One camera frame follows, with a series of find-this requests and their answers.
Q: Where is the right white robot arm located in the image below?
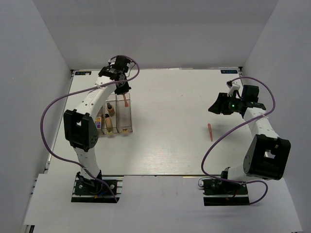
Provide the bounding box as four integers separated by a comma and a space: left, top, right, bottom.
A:
209, 82, 291, 194

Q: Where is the left clear organizer bin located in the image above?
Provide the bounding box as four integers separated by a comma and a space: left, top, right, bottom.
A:
95, 107, 104, 135

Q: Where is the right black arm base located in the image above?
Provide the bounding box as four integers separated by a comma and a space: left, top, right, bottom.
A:
198, 177, 250, 206

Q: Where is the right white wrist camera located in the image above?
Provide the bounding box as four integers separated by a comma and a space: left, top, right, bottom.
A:
226, 81, 241, 97

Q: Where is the beige foundation tube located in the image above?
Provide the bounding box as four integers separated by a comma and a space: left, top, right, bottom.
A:
104, 114, 113, 129

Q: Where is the clear organizer bin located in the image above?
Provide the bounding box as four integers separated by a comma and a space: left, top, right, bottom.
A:
102, 94, 118, 134
95, 107, 104, 135
116, 93, 133, 133

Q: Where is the round foundation bottle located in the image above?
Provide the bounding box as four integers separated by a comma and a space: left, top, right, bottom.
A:
106, 102, 115, 117

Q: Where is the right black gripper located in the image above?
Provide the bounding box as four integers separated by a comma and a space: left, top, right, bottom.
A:
208, 92, 243, 115

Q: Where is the colourful eyeshadow palette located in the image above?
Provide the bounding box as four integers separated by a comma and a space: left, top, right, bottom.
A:
95, 116, 102, 129

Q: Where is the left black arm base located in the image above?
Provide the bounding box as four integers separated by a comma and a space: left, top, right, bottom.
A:
71, 176, 124, 203

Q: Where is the pink makeup brush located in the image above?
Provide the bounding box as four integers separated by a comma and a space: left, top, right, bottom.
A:
122, 94, 129, 107

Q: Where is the middle clear organizer bin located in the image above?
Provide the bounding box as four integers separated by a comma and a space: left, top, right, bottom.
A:
102, 94, 118, 134

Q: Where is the right clear organizer bin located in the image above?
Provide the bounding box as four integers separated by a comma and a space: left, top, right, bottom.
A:
116, 93, 133, 133

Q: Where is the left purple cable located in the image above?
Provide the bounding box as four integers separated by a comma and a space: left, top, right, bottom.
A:
40, 55, 141, 203

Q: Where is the pink makeup applicator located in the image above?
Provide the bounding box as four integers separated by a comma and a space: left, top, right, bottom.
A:
207, 123, 213, 142

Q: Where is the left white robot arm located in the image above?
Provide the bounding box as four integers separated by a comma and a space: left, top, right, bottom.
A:
64, 55, 134, 194

